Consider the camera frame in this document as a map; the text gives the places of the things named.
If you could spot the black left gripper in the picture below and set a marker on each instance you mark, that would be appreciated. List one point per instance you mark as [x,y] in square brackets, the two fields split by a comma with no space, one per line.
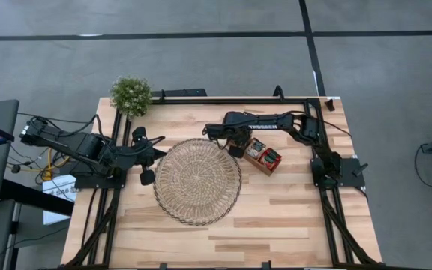
[128,162]

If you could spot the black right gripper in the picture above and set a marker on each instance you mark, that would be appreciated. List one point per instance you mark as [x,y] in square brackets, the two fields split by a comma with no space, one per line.
[238,135]

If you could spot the gold vanilla tea packet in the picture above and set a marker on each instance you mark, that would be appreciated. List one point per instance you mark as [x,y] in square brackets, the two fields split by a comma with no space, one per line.
[255,148]

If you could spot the wooden tea box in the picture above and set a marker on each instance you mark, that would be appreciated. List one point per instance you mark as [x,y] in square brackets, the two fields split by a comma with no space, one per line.
[261,169]

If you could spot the red strawberry tea packet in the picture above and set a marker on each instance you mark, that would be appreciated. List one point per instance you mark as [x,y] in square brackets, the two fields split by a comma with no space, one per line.
[270,158]

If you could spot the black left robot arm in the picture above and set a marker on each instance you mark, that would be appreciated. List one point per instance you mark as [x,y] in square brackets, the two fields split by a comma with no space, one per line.
[69,144]

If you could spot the woven round placemat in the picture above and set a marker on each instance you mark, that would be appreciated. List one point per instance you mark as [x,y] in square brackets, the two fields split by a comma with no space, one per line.
[197,182]

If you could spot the green artificial plant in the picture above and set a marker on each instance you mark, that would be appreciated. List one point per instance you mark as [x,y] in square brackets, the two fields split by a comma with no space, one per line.
[131,95]

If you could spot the black bar device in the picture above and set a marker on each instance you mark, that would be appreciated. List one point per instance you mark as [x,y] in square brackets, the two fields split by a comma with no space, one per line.
[180,92]

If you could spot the white cardboard box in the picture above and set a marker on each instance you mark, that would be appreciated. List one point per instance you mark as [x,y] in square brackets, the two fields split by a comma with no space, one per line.
[58,195]

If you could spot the black edge clamp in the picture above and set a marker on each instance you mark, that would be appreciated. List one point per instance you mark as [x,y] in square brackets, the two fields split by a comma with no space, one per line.
[266,265]
[162,266]

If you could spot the black desk crossbar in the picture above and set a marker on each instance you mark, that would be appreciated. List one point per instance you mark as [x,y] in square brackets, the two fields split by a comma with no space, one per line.
[36,197]

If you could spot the black power plug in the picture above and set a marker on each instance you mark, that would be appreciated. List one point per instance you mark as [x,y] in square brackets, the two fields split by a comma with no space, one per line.
[15,169]

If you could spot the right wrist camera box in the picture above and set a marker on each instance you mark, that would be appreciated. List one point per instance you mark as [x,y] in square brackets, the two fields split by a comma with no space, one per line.
[212,132]

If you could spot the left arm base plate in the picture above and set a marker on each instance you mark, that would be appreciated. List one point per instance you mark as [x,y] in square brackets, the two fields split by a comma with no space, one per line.
[99,182]

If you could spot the black corner bracket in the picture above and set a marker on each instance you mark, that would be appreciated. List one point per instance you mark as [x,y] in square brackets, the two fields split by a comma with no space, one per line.
[329,104]

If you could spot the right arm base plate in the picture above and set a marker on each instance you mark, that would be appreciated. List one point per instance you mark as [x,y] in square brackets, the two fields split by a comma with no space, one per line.
[351,176]

